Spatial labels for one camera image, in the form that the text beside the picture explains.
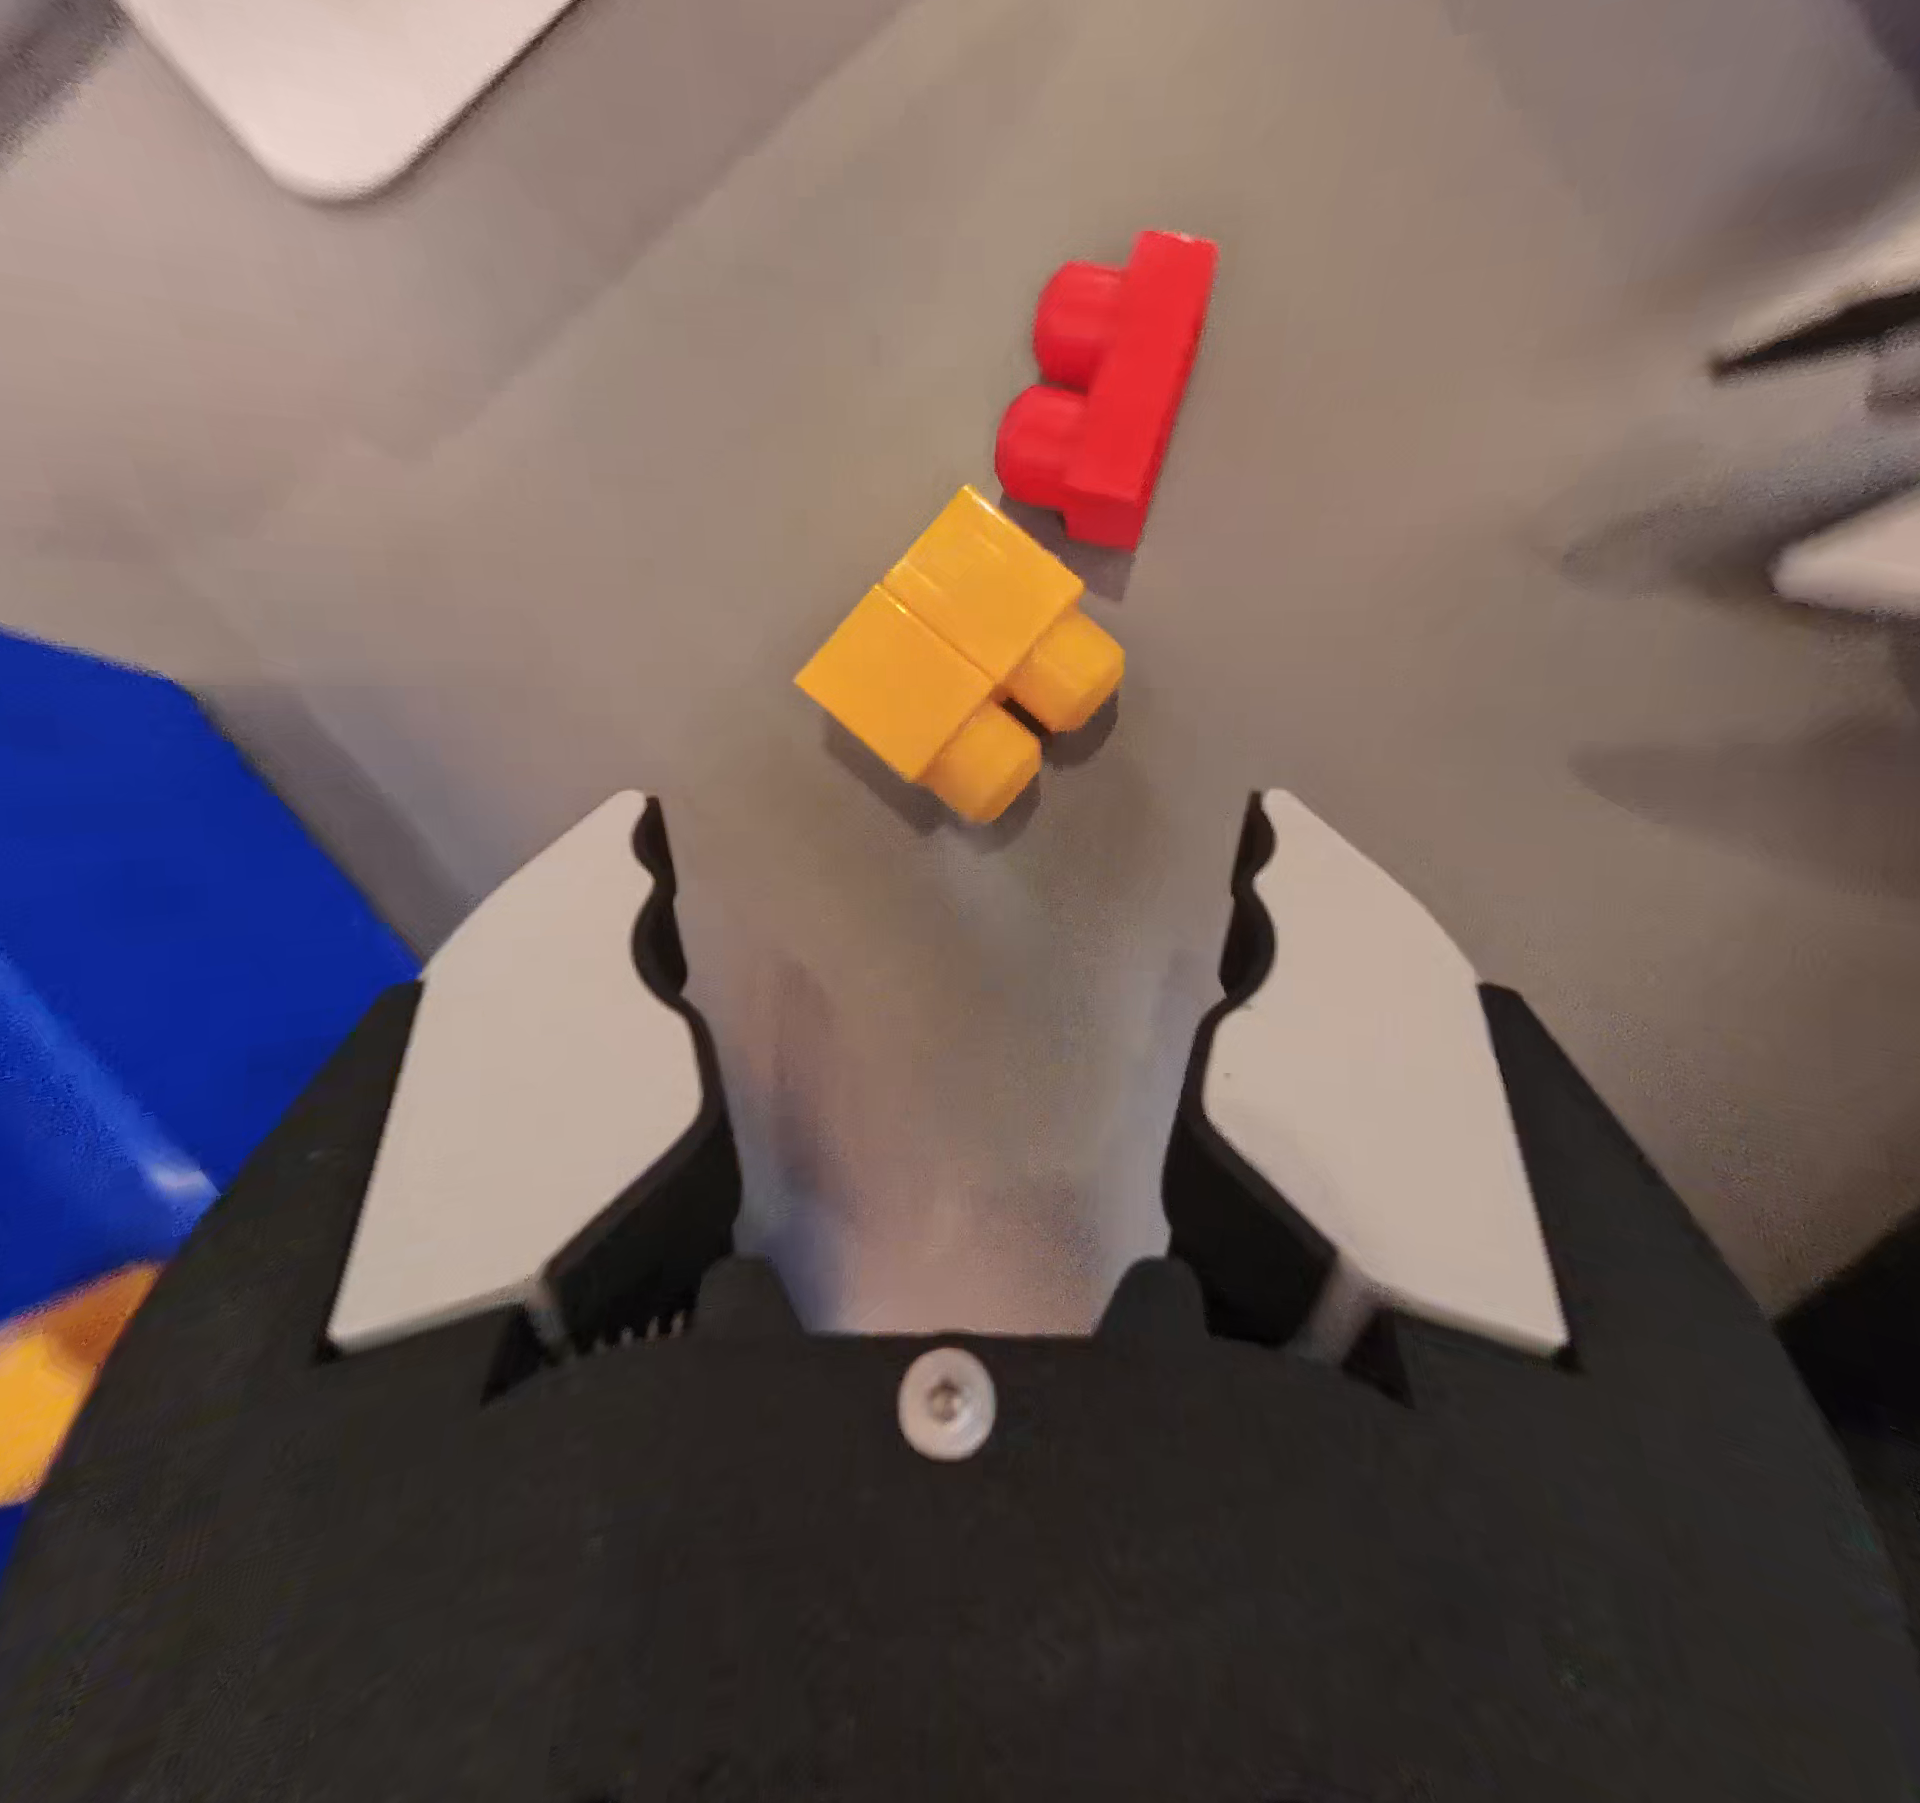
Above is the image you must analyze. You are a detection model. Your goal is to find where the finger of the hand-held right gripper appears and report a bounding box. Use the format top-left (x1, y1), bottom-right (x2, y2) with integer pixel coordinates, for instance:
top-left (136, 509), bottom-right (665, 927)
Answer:
top-left (1705, 221), bottom-right (1920, 413)
top-left (1765, 486), bottom-right (1920, 623)

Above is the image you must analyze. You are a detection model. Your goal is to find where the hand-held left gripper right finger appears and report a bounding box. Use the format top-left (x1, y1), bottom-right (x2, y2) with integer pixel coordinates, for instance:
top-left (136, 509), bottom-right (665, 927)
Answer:
top-left (1162, 784), bottom-right (1577, 1371)

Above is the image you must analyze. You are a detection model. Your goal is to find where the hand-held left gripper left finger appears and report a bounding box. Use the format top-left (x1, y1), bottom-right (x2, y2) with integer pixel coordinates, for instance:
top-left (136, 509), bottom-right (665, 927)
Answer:
top-left (321, 786), bottom-right (745, 1366)

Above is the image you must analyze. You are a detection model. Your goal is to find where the blue plastic bin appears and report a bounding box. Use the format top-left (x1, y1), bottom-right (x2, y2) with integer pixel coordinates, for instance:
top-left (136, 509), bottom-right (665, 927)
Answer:
top-left (0, 625), bottom-right (426, 1573)

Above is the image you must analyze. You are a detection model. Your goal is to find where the red two-stud toy block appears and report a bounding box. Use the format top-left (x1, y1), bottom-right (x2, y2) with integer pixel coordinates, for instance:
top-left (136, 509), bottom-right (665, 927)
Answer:
top-left (993, 229), bottom-right (1222, 555)

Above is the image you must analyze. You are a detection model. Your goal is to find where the grey desk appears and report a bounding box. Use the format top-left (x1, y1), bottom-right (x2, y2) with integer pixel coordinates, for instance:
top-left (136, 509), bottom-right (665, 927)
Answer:
top-left (0, 0), bottom-right (1920, 1339)

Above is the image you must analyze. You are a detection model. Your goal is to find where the white tablet stand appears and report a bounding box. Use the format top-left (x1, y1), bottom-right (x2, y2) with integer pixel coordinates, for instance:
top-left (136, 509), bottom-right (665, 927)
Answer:
top-left (12, 0), bottom-right (711, 204)

